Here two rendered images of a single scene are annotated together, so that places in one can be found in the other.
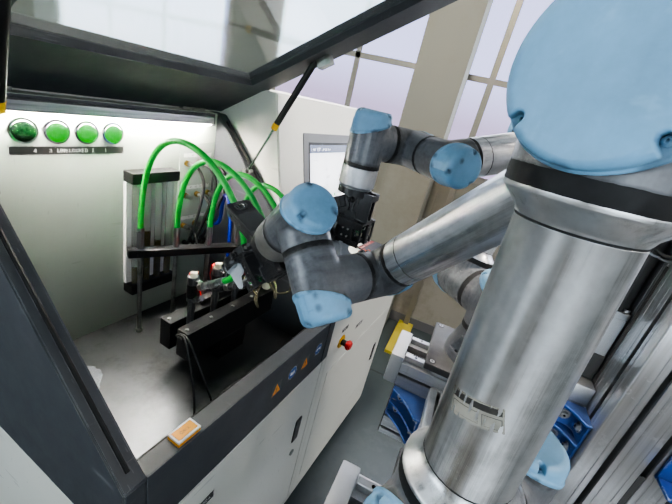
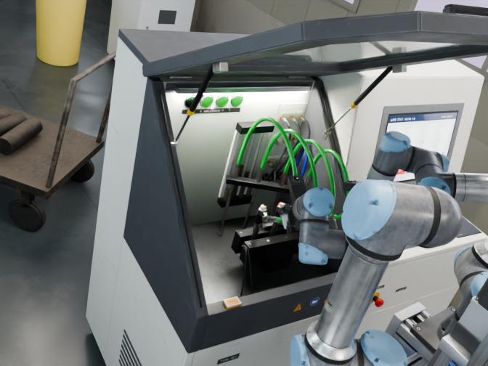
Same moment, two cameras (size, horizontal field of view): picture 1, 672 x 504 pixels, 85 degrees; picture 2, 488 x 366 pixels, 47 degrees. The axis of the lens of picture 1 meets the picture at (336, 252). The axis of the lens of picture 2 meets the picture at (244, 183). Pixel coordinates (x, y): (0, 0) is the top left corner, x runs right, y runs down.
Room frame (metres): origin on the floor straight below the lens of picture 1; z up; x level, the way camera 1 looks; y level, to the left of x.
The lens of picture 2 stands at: (-0.68, -0.34, 2.16)
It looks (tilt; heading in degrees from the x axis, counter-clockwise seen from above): 32 degrees down; 28
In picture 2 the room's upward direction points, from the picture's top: 16 degrees clockwise
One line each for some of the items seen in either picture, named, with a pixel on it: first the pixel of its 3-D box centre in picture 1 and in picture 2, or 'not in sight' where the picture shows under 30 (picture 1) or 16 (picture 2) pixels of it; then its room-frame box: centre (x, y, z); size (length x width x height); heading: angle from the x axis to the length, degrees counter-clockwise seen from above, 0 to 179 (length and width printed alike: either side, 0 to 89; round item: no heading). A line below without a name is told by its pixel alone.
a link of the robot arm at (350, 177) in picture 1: (358, 177); (381, 176); (0.76, -0.01, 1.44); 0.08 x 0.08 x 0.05
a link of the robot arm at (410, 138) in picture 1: (413, 149); (426, 165); (0.79, -0.11, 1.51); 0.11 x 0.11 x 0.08; 28
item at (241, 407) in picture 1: (255, 397); (282, 306); (0.68, 0.11, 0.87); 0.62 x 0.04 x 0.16; 156
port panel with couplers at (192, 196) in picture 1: (198, 193); (285, 140); (1.10, 0.47, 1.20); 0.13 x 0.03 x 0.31; 156
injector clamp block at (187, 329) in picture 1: (221, 322); (276, 247); (0.88, 0.28, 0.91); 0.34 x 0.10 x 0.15; 156
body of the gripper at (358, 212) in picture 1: (351, 215); not in sight; (0.75, -0.01, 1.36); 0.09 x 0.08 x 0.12; 66
